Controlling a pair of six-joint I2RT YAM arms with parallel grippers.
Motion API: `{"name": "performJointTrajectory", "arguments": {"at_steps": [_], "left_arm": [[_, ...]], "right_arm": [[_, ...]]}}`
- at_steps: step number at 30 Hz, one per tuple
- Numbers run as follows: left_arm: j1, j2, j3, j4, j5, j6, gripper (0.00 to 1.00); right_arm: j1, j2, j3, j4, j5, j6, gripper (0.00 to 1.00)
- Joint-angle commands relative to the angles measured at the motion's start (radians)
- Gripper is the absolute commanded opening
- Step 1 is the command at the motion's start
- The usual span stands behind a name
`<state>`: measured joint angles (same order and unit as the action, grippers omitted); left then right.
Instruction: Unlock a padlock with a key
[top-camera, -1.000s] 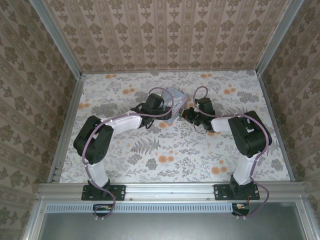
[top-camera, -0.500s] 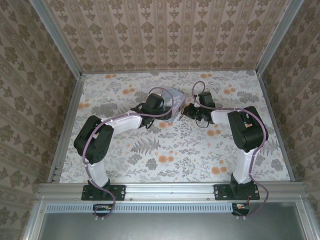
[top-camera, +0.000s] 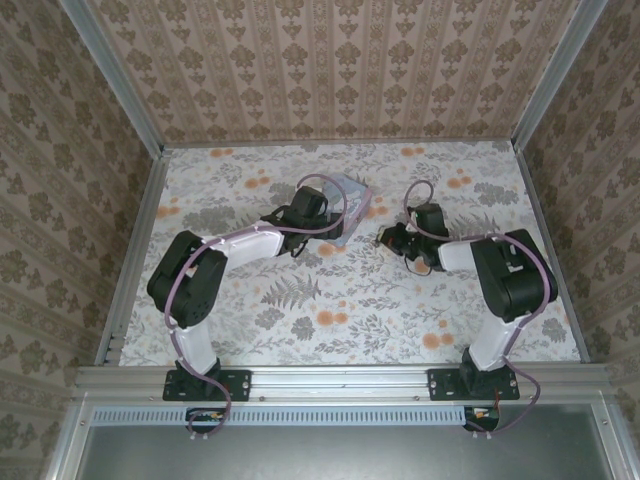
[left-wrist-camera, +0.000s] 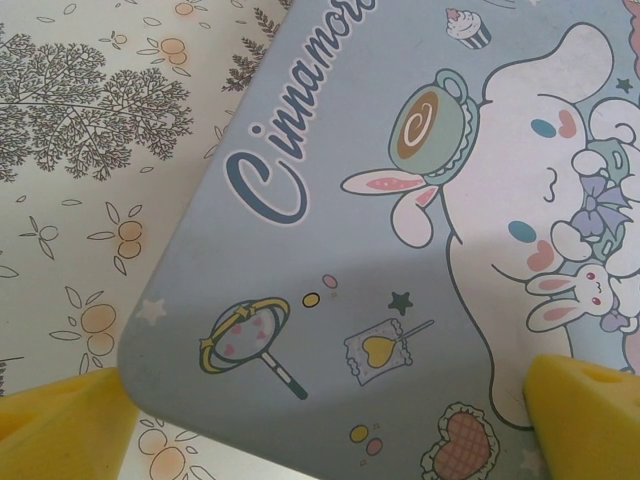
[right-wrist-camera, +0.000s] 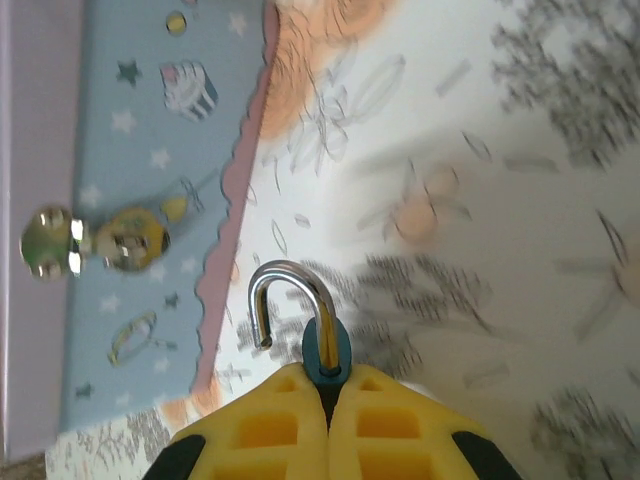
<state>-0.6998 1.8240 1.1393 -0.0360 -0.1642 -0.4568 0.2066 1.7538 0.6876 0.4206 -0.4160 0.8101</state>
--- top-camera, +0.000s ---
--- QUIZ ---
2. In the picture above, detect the floral patterned table cover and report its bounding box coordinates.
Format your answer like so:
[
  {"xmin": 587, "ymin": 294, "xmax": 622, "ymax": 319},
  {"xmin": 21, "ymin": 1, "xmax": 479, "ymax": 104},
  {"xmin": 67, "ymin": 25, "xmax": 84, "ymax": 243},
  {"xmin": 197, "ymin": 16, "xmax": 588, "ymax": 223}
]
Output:
[{"xmin": 119, "ymin": 141, "xmax": 584, "ymax": 366}]

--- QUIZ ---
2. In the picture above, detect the grey metal panel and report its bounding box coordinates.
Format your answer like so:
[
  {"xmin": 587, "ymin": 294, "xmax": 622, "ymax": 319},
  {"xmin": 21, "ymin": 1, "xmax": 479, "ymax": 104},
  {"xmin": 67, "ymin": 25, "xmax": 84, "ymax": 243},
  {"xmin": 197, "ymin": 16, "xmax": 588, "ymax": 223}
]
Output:
[{"xmin": 47, "ymin": 399, "xmax": 631, "ymax": 480}]

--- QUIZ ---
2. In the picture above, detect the aluminium back rail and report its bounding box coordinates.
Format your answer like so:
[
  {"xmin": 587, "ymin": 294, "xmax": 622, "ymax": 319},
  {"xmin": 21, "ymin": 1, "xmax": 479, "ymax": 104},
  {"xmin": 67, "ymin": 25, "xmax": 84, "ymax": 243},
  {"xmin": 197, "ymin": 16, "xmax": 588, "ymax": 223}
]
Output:
[{"xmin": 162, "ymin": 137, "xmax": 516, "ymax": 150}]

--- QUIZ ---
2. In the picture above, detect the aluminium front rail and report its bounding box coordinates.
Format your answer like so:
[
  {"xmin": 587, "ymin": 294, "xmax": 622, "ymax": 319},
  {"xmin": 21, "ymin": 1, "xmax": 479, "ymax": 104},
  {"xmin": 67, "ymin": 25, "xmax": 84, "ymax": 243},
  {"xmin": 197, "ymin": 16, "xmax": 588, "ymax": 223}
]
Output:
[{"xmin": 74, "ymin": 363, "xmax": 612, "ymax": 404}]

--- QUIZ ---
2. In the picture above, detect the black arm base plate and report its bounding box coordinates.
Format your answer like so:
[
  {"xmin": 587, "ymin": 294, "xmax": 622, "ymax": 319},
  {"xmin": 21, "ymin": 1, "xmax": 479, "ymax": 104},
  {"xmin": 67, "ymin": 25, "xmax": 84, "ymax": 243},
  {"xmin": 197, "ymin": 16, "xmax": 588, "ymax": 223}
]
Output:
[
  {"xmin": 163, "ymin": 368, "xmax": 251, "ymax": 401},
  {"xmin": 427, "ymin": 368, "xmax": 520, "ymax": 401}
]

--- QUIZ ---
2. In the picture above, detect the aluminium side rail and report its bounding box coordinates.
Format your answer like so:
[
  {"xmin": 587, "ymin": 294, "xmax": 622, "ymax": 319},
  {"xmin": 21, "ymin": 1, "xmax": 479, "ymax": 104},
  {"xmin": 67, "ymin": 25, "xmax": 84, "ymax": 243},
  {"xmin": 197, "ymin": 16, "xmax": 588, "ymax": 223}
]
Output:
[{"xmin": 94, "ymin": 148, "xmax": 172, "ymax": 369}]

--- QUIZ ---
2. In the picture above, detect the slotted grey cable duct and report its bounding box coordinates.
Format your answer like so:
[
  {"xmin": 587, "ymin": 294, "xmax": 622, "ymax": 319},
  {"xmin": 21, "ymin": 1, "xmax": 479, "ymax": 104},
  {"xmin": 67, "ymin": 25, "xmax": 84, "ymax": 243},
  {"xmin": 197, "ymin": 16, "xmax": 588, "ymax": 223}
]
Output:
[{"xmin": 92, "ymin": 405, "xmax": 469, "ymax": 427}]

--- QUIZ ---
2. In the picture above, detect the black cable pass-through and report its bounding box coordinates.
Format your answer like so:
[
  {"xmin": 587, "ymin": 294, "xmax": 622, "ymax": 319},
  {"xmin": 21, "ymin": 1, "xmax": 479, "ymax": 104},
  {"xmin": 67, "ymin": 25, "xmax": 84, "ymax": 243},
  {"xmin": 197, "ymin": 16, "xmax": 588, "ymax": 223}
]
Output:
[
  {"xmin": 185, "ymin": 407, "xmax": 226, "ymax": 435},
  {"xmin": 462, "ymin": 404, "xmax": 501, "ymax": 432}
]

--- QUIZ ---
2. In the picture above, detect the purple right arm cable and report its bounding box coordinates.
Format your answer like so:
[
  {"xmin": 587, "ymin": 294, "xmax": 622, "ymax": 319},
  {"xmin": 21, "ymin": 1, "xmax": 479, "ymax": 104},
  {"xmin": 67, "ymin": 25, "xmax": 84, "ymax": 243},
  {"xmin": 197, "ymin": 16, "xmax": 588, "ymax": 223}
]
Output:
[{"xmin": 403, "ymin": 179, "xmax": 557, "ymax": 441}]

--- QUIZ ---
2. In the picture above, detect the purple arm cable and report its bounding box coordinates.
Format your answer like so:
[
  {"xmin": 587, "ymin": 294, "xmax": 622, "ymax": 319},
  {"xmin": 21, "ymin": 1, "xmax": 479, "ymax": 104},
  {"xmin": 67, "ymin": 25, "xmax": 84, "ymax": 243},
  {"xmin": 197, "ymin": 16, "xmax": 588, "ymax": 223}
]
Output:
[
  {"xmin": 403, "ymin": 179, "xmax": 557, "ymax": 441},
  {"xmin": 163, "ymin": 173, "xmax": 349, "ymax": 442}
]

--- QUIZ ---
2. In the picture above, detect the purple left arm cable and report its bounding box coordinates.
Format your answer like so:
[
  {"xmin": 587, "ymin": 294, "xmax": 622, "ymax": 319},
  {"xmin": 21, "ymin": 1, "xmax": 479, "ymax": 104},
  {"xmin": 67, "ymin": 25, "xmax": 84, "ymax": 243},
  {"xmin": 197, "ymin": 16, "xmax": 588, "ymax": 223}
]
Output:
[{"xmin": 163, "ymin": 173, "xmax": 349, "ymax": 442}]

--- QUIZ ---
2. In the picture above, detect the aluminium frame post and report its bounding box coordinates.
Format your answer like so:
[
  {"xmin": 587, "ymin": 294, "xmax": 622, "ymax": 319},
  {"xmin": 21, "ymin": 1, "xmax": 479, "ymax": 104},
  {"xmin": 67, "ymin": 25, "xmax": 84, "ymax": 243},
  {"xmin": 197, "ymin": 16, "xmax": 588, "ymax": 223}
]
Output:
[
  {"xmin": 58, "ymin": 0, "xmax": 167, "ymax": 154},
  {"xmin": 510, "ymin": 0, "xmax": 610, "ymax": 151}
]

